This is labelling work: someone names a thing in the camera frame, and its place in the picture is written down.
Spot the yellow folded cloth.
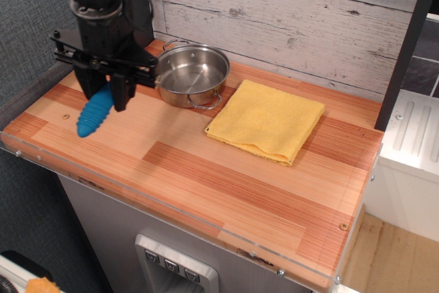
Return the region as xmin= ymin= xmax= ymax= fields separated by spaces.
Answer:
xmin=204 ymin=80 xmax=325 ymax=166

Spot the grey toy fridge cabinet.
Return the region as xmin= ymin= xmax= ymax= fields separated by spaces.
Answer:
xmin=59 ymin=176 xmax=309 ymax=292

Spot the dark right frame post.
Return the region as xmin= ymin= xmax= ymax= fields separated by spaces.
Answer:
xmin=375 ymin=0 xmax=433 ymax=132

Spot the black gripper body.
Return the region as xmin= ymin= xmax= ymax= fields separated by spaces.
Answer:
xmin=50 ymin=11 xmax=157 ymax=88

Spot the clear acrylic edge strip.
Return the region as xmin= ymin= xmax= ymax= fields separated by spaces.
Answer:
xmin=1 ymin=127 xmax=346 ymax=292

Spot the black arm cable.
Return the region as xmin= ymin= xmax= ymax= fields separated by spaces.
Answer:
xmin=121 ymin=0 xmax=154 ymax=33

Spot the white toy sink unit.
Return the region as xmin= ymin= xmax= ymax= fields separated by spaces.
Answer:
xmin=363 ymin=14 xmax=438 ymax=241

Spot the blue handled fork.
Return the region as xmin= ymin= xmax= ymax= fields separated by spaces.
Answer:
xmin=77 ymin=83 xmax=114 ymax=138

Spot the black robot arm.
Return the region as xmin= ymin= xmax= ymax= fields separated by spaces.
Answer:
xmin=50 ymin=0 xmax=157 ymax=112

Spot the silver dispenser panel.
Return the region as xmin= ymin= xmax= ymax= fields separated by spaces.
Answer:
xmin=134 ymin=234 xmax=220 ymax=292

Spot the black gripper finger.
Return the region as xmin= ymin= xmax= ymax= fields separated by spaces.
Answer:
xmin=110 ymin=73 xmax=136 ymax=112
xmin=73 ymin=65 xmax=107 ymax=100

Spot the black orange object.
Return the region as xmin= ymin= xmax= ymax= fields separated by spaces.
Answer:
xmin=1 ymin=250 xmax=62 ymax=292

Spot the stainless steel pot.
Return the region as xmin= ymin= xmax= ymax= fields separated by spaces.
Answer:
xmin=155 ymin=40 xmax=231 ymax=110

